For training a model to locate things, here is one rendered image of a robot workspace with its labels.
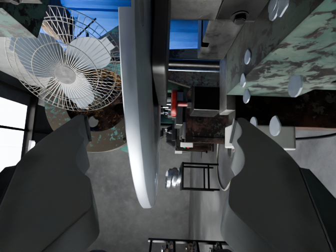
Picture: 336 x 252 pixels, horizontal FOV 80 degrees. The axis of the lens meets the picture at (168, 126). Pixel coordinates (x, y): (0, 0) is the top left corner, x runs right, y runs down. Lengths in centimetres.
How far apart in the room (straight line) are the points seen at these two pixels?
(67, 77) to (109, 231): 667
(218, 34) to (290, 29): 18
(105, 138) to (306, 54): 146
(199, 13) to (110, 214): 719
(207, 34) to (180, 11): 12
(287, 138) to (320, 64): 19
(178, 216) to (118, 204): 196
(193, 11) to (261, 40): 10
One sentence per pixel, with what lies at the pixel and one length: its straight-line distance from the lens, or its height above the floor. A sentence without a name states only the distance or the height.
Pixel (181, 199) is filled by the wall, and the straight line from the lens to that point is 701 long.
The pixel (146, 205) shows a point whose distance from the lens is 17.
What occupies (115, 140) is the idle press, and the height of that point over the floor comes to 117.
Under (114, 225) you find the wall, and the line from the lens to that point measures 742.
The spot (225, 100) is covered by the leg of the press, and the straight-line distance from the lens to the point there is 46.
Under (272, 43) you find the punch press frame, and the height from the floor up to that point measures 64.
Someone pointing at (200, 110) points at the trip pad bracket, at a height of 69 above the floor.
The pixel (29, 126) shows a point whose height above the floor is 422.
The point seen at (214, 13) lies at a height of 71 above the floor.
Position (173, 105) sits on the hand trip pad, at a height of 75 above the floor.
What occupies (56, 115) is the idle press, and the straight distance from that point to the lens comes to 178.
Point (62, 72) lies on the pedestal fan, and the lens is 116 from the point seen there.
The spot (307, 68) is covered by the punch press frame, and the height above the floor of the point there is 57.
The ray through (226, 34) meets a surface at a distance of 42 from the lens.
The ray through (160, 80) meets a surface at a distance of 19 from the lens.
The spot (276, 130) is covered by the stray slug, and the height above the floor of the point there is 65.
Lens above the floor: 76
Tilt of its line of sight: level
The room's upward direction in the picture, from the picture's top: 88 degrees counter-clockwise
